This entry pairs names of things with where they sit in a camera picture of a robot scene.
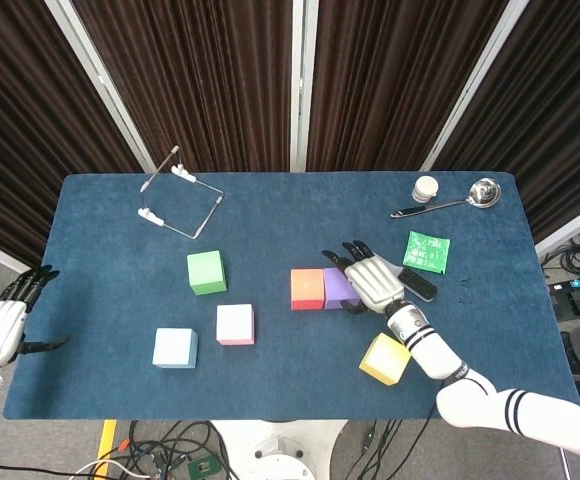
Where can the purple cube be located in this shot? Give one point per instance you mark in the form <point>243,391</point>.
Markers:
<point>335,287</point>

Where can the pink white cube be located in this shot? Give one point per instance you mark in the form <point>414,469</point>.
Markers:
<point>235,322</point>

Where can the grey brush black bristles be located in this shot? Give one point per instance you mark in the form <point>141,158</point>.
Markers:
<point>420,286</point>

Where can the green sachet packet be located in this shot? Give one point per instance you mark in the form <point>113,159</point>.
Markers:
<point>426,251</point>

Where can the blue fabric table mat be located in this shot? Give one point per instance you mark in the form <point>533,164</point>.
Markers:
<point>290,370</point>

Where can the yellow floor tape strip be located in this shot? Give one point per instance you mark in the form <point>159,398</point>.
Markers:
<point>107,440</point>

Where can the yellow cube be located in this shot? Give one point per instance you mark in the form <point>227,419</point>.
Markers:
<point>380,360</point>

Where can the orange cube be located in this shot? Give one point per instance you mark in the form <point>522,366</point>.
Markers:
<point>307,285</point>

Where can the dark brown curtain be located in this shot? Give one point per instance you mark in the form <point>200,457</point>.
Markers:
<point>560,100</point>
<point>395,75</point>
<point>20,125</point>
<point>195,75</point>

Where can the light blue cube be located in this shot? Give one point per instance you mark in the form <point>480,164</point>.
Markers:
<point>172,347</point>

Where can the green cube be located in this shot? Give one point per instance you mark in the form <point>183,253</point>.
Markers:
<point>205,272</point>

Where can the small white jar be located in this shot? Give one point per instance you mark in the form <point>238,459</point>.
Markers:
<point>425,189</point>

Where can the white partition frame post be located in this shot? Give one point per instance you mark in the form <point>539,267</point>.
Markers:
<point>304,75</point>
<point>478,75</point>
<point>99,75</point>

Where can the small green box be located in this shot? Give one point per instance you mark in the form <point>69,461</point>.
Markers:
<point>202,467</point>

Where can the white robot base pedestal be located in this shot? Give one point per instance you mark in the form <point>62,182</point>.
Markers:
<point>277,450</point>

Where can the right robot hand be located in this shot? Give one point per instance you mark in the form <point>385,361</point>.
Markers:
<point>375,282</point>

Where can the black power strip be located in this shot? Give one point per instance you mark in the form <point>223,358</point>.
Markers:
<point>577,296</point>

